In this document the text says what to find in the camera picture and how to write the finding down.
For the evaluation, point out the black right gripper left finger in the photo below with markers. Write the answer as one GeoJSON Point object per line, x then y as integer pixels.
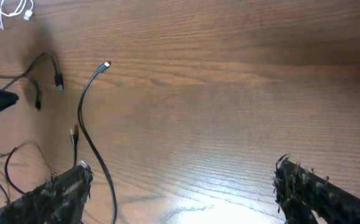
{"type": "Point", "coordinates": [61, 200]}

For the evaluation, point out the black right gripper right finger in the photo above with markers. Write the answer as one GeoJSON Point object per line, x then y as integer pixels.
{"type": "Point", "coordinates": [300, 194]}

